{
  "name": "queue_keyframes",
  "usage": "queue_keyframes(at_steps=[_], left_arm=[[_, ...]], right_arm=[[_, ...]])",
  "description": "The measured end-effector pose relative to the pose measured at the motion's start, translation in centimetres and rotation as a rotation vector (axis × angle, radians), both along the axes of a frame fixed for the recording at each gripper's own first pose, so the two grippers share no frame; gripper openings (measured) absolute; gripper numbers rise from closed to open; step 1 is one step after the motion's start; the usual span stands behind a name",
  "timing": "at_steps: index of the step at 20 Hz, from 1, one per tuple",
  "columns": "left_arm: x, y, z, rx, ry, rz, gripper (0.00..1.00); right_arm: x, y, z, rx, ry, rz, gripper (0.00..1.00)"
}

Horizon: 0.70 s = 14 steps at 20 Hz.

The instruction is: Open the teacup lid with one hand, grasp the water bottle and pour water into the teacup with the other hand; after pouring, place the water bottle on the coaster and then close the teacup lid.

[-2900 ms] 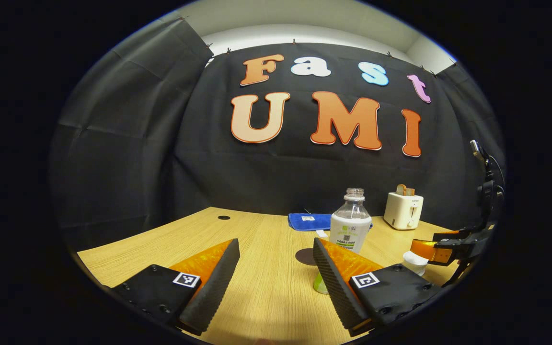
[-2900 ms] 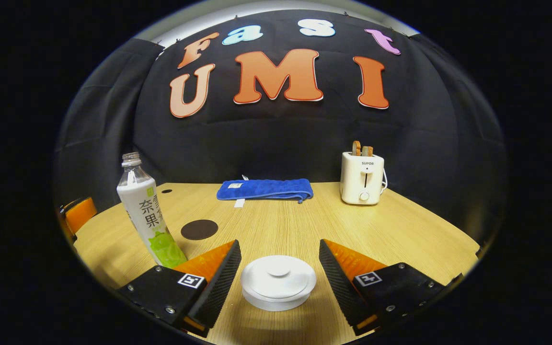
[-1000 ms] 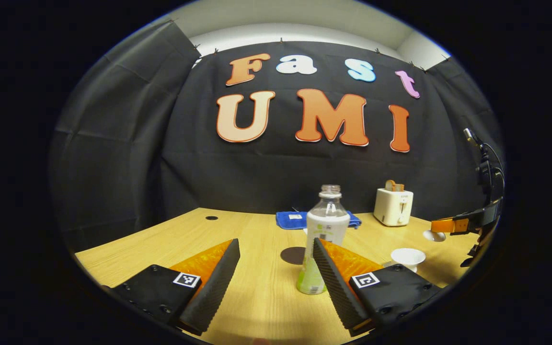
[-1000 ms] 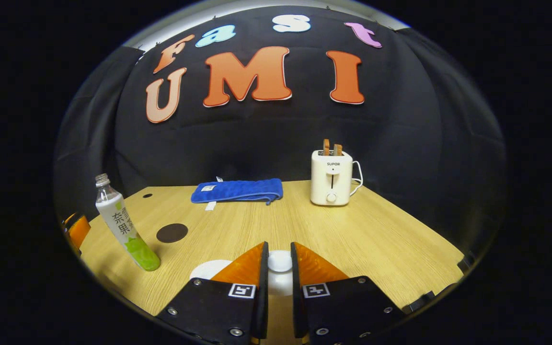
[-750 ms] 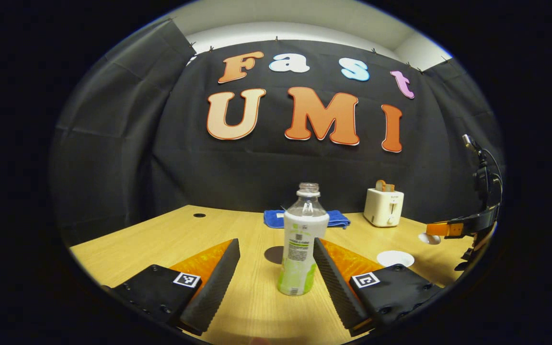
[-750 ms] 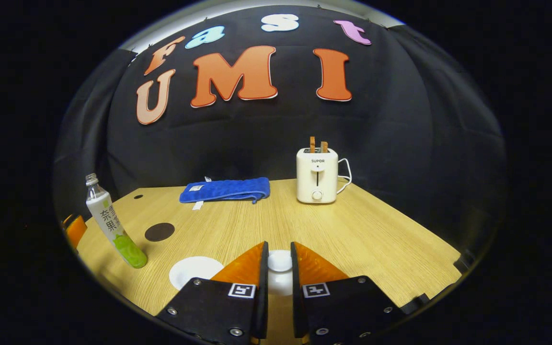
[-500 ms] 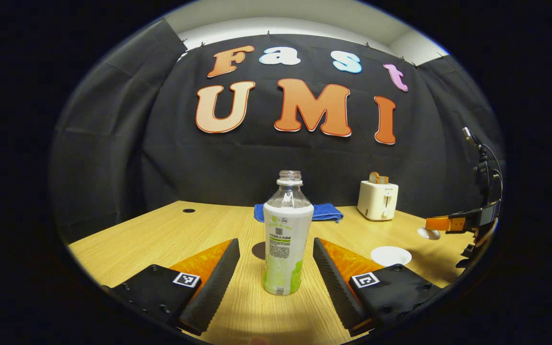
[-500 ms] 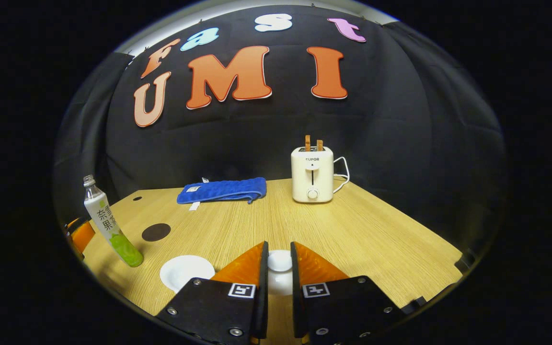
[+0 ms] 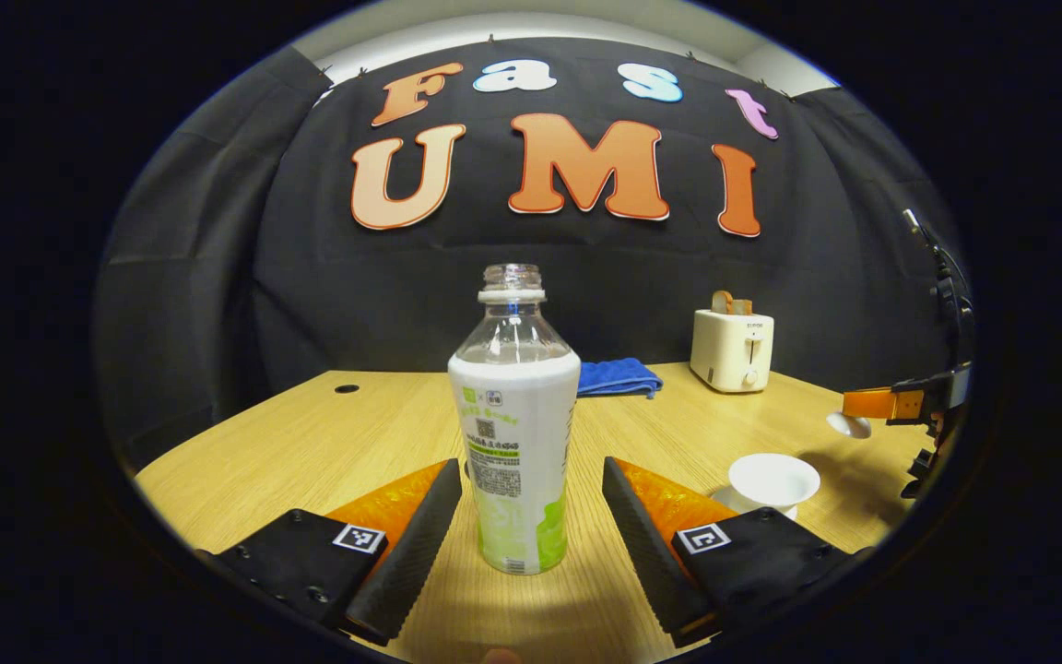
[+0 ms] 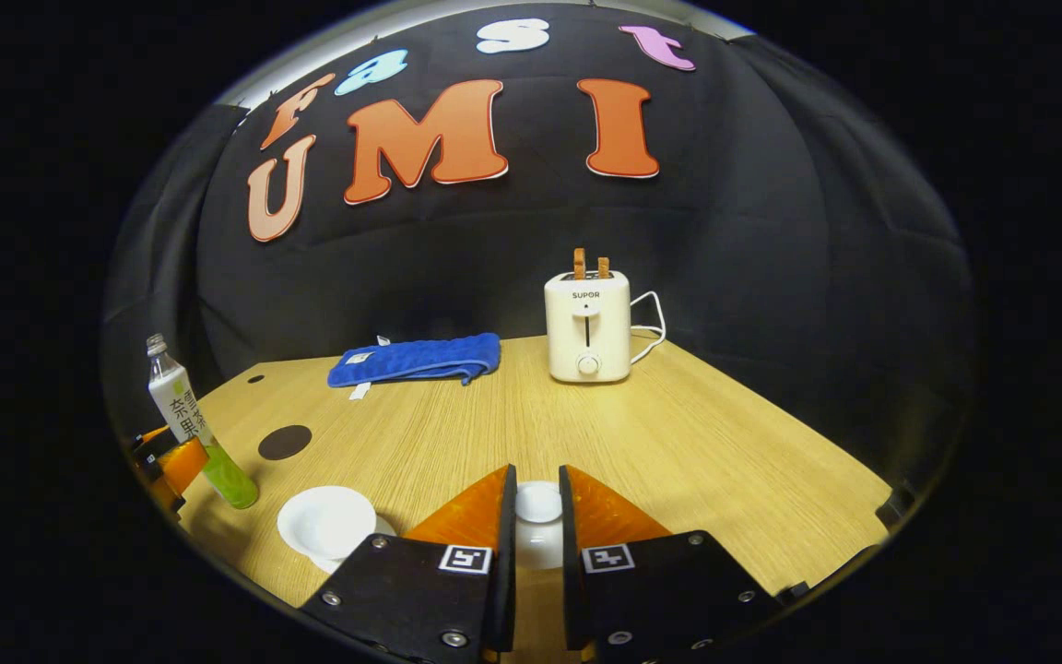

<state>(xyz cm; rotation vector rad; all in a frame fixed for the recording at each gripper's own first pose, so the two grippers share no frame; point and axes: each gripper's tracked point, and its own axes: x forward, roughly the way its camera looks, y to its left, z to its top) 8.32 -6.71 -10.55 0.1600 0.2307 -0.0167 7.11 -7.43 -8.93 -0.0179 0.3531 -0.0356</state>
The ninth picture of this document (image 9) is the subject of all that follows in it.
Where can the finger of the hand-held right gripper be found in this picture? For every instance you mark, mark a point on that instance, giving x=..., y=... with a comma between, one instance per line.
x=877, y=404

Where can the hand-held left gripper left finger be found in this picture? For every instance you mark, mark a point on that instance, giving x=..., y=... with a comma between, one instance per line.
x=407, y=563

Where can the white teacup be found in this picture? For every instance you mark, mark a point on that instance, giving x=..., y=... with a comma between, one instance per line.
x=775, y=480

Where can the cream toaster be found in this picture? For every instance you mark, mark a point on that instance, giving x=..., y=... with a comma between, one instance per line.
x=725, y=355

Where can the clear water bottle white label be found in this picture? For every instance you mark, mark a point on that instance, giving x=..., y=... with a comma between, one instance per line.
x=513, y=443

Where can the blue folded cloth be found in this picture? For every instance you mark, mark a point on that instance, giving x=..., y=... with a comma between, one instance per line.
x=614, y=378

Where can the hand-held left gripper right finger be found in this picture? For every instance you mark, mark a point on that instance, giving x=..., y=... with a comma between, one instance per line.
x=646, y=553

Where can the brown bread slice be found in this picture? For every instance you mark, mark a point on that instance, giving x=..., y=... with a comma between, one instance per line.
x=725, y=302

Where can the black backdrop cloth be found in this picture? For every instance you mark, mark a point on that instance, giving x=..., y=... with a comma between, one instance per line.
x=383, y=304

